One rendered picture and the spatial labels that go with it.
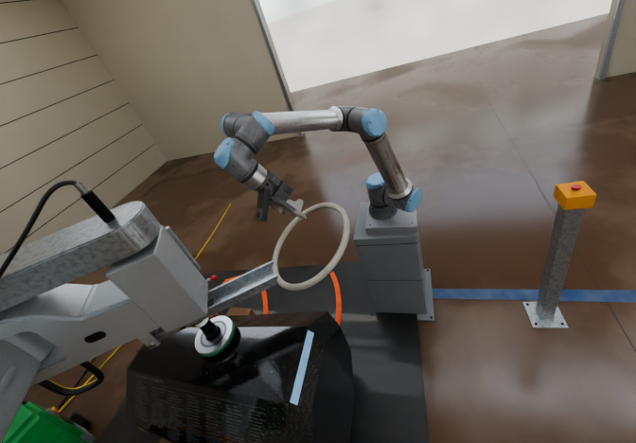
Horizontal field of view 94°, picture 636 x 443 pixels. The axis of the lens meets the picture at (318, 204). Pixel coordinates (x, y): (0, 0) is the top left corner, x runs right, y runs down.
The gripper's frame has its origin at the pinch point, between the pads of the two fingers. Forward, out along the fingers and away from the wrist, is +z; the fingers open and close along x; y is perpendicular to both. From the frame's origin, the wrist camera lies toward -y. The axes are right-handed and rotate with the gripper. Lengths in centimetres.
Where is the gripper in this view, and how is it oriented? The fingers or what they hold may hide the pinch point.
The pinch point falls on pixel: (293, 218)
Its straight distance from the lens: 112.6
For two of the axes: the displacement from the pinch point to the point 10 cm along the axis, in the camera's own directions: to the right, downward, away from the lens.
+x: -6.2, -0.9, 7.8
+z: 6.2, 5.7, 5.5
